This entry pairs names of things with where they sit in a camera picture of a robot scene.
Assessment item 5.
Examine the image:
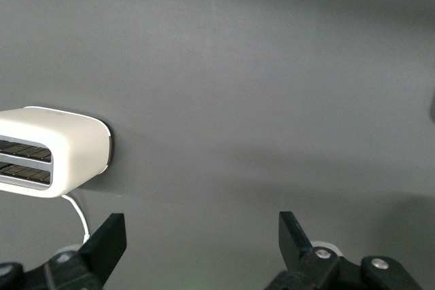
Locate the white toaster power cable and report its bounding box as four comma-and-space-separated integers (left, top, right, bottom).
60, 194, 92, 242

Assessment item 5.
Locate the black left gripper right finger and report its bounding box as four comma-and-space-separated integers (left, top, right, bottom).
263, 211, 424, 290

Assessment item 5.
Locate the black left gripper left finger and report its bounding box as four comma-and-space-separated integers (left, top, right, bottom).
0, 213, 128, 290

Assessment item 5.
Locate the white toaster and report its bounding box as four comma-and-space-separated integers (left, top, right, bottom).
0, 105, 114, 200

